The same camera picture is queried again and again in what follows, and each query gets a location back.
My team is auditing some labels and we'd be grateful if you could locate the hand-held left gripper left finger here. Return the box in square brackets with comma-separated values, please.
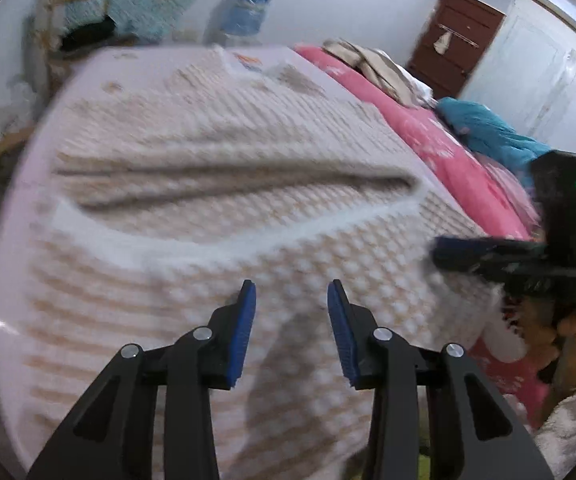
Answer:
[27, 279, 258, 480]

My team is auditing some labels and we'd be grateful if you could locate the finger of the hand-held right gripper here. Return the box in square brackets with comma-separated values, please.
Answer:
[483, 260, 576, 277]
[432, 237, 549, 271]

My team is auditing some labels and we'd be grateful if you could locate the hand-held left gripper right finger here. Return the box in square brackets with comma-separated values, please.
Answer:
[327, 279, 555, 480]

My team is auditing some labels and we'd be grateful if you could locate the beige white checked knit coat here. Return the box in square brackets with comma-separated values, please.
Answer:
[23, 47, 509, 480]

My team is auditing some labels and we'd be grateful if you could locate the beige clothes pile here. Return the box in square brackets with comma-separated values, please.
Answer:
[323, 39, 419, 106]

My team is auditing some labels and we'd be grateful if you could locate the person's right hand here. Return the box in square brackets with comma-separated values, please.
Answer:
[533, 305, 576, 366]

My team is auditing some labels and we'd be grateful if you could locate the pink floral blanket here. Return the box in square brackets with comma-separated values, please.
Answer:
[293, 45, 554, 426]

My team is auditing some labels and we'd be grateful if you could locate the white wardrobe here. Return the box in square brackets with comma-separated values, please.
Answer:
[460, 0, 576, 181]

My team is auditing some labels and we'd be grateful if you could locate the white cloth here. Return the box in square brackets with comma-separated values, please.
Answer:
[383, 50, 436, 108]

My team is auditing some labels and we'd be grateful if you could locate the brown wooden door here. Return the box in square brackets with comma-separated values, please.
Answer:
[407, 0, 506, 98]

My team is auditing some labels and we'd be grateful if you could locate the small wooden stool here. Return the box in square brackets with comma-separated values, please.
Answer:
[0, 125, 39, 161]

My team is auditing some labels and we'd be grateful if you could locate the blue water bottle dispenser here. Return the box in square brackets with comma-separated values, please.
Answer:
[203, 0, 269, 48]

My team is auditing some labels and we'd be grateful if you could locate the blue water bottle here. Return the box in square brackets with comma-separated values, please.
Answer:
[228, 0, 274, 38]

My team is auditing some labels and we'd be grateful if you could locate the black bag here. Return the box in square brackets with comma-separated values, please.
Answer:
[60, 17, 119, 51]

